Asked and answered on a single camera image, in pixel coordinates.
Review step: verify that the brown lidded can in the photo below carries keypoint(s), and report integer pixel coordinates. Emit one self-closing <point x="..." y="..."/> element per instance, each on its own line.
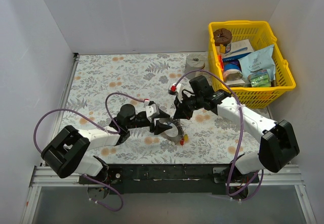
<point x="223" y="39"/>

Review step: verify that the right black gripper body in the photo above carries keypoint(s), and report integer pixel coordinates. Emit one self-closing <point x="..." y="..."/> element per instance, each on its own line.
<point x="183" y="105"/>

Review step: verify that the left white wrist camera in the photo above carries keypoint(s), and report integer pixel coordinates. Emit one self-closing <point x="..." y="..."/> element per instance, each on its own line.
<point x="151" y="109"/>

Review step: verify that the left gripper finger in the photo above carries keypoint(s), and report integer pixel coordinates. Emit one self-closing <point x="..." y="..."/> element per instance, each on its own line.
<point x="157" y="127"/>
<point x="157" y="114"/>

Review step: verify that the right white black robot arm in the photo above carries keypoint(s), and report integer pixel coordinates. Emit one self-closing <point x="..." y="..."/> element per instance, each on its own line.
<point x="278" y="144"/>

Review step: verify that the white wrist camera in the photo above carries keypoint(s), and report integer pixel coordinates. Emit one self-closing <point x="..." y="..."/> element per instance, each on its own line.
<point x="151" y="109"/>
<point x="176" y="89"/>

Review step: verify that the aluminium frame rail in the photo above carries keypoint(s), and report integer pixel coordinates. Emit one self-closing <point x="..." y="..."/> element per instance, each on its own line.
<point x="290" y="175"/>

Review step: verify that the white blue box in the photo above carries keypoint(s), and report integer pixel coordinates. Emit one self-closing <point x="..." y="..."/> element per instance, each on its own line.
<point x="239" y="47"/>

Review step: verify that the floral table mat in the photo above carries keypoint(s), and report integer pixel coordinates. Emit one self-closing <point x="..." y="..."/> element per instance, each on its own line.
<point x="103" y="83"/>

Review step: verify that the green snack packet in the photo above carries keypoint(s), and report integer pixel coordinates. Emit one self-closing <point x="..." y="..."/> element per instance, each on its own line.
<point x="260" y="79"/>

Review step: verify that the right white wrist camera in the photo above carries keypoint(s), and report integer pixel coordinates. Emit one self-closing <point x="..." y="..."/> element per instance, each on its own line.
<point x="176" y="89"/>

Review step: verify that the large silver keyring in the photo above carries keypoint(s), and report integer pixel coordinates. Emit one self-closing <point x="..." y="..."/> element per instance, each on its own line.
<point x="176" y="133"/>

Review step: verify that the blue cassava chips bag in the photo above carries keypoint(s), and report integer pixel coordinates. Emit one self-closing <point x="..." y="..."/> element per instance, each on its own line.
<point x="258" y="60"/>

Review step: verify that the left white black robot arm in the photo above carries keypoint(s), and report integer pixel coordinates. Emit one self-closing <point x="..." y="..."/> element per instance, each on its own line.
<point x="65" y="154"/>

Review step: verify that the yellow plastic basket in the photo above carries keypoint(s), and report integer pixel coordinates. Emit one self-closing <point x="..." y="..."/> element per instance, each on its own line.
<point x="260" y="35"/>

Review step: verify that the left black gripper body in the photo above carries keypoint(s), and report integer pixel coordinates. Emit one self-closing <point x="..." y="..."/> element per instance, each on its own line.
<point x="154" y="122"/>

